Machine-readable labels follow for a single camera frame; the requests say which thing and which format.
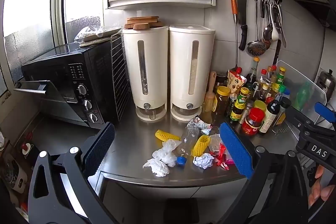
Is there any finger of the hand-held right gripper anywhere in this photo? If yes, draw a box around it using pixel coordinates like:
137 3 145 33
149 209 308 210
314 102 336 132
286 106 328 138

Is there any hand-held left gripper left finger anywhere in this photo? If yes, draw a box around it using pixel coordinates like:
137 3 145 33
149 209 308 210
28 122 118 224

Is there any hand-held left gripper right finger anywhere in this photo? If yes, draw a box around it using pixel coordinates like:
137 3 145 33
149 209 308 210
220 122 310 224

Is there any red wrapper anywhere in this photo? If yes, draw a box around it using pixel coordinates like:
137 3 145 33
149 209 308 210
210 144 229 170

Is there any white printed packet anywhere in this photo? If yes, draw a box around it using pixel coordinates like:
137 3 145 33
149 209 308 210
209 133 223 154

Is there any paper ball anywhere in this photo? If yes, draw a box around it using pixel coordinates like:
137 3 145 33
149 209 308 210
193 153 215 169

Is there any long yellow foam net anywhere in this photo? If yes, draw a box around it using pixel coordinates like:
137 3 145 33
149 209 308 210
192 135 213 157

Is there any white and blue wrapper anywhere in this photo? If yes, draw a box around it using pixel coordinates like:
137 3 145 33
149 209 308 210
186 116 213 135

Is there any clear plastic bottle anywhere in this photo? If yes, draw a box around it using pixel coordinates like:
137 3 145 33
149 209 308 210
176 124 202 157

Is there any white tissue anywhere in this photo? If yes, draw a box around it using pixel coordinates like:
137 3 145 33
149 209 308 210
142 158 170 178

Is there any short yellow foam net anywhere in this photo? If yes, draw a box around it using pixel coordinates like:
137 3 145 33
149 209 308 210
155 130 181 142

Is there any white plastic bag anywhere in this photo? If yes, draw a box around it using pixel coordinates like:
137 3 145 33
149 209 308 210
152 139 181 167

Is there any black trash bin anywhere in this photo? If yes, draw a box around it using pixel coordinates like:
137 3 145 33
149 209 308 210
165 198 200 224

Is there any person's right hand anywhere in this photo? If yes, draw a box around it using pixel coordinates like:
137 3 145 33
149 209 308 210
308 164 336 208

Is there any black-cap dark bottle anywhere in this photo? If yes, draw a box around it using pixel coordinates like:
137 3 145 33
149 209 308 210
273 97 292 127

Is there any green soda bottle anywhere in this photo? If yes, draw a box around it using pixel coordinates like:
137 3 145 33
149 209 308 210
293 82 313 112

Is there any steel pot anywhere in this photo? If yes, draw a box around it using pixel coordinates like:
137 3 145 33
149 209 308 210
315 70 336 102

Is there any white-label soy sauce bottle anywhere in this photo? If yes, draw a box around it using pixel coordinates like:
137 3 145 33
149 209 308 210
259 99 281 134

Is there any red-lid chili sauce jar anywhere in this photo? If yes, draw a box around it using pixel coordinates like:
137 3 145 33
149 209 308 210
241 108 265 135

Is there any metal-lid spice jar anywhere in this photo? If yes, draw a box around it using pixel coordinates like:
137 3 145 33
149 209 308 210
240 100 255 125

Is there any row of small condiment bottles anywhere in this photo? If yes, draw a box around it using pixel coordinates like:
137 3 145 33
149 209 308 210
247 64 292 109

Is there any green-label sauce bottle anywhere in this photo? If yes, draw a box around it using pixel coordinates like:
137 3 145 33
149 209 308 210
230 87 250 123

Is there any clear acrylic splash guard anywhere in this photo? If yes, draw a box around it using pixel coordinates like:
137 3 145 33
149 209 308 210
273 60 327 126

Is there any yellow-lid honey jar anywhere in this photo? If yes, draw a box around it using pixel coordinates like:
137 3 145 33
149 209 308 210
212 86 231 116

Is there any beige bristle brush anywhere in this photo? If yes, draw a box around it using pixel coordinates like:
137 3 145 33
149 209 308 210
203 70 218 113

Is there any tall orange-cap dark bottle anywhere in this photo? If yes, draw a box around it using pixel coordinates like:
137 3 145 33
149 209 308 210
247 56 260 84

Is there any red-spout sauce pouch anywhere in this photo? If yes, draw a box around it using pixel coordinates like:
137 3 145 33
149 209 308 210
227 67 248 96

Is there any black box with red item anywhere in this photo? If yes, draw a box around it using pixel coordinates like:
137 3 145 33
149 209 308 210
20 142 38 157

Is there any black-lid jar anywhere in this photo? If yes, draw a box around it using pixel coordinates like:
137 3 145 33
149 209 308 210
215 72 228 88

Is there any black toaster oven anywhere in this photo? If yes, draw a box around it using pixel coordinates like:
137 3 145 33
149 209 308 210
14 40 132 130

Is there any steel skimmer ladle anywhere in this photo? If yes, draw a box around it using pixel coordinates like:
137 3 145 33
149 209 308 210
247 0 268 56

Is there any steel utensil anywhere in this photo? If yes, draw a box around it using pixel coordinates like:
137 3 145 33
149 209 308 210
276 2 286 47

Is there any white spoon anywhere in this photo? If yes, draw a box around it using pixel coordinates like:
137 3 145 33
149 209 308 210
270 4 279 41

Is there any white patterned pot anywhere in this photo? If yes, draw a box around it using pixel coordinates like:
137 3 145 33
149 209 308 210
0 158 28 194

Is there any steel spoon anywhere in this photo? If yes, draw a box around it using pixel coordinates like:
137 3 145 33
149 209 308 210
261 0 273 42

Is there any cream grain dispenser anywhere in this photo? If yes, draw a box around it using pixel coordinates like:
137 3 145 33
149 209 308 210
122 25 170 121
169 24 216 121

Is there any black range hood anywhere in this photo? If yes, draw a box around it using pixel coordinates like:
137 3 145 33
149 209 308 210
291 0 336 29

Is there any woven mat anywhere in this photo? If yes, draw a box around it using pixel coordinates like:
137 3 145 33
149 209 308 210
79 38 112 46

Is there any window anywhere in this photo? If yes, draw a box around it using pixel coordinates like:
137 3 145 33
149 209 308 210
0 0 104 98

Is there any black-handled knife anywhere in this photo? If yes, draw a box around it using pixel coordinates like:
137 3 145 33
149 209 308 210
272 39 282 67

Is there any wire oven rack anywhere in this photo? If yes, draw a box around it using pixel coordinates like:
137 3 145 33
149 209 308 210
110 31 132 122

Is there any black-handled cleaver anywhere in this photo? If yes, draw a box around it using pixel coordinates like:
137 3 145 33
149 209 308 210
237 0 248 51

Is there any orange-handled steel spatula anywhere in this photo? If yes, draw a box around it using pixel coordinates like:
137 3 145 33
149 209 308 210
230 0 240 72

